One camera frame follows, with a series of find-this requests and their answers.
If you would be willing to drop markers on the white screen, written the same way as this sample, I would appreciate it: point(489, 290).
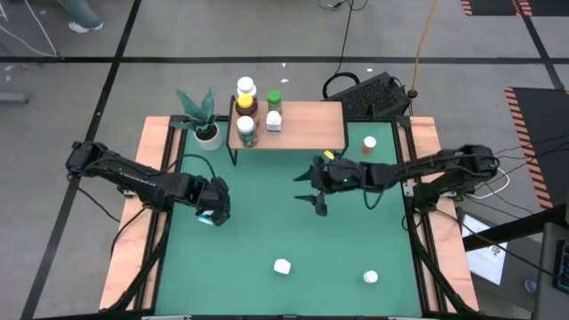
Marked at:
point(486, 262)

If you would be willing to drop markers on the green-capped medicine bottle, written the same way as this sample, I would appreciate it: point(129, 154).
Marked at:
point(274, 97)

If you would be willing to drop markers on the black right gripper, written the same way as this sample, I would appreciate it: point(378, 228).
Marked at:
point(338, 175)

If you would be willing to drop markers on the orange pill vial white cap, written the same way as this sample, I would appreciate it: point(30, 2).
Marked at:
point(369, 142)

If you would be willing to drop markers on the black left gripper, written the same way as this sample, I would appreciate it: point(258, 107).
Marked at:
point(215, 195)

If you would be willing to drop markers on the black beam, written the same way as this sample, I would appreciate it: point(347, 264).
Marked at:
point(511, 229)

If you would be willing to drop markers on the large black orange-striped floor mat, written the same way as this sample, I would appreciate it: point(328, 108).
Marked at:
point(551, 115)

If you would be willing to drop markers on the grey floor bar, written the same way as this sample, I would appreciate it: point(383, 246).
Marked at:
point(13, 98)

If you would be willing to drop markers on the small yellow tag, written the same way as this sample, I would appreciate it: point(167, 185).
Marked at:
point(329, 154)

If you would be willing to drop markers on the small round cup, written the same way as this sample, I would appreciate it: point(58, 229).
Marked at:
point(531, 285)

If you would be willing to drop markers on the black keyboard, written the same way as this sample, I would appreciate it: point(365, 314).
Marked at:
point(563, 266)

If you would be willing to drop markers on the brown bottle yellow cap label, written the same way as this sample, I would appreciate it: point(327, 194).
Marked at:
point(245, 102)

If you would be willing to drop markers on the narrow black orange-striped floor mat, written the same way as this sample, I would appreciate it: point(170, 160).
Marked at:
point(489, 6)

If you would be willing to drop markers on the white bottle with white cap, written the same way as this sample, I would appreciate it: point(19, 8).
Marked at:
point(370, 276)

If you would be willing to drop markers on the wooden table side board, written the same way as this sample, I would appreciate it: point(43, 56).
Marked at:
point(129, 249)
point(453, 266)

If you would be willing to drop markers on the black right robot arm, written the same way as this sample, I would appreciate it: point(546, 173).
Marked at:
point(427, 166)

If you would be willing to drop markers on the clear gummy jar green label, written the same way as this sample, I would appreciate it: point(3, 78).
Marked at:
point(246, 125)

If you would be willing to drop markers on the black perforated box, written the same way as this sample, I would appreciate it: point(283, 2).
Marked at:
point(373, 95)

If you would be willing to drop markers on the grey desk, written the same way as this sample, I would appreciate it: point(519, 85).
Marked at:
point(544, 266)

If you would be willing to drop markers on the wooden shelf black metal frame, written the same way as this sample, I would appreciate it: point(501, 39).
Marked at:
point(306, 126)

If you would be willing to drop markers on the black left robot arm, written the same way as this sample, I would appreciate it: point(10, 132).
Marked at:
point(133, 178)

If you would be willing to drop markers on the person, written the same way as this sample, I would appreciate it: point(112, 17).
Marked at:
point(82, 13)

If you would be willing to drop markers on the white Melatonin bottle blue label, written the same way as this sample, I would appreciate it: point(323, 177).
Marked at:
point(282, 266)

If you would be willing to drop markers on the snake plant in white pot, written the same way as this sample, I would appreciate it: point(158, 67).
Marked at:
point(206, 133)

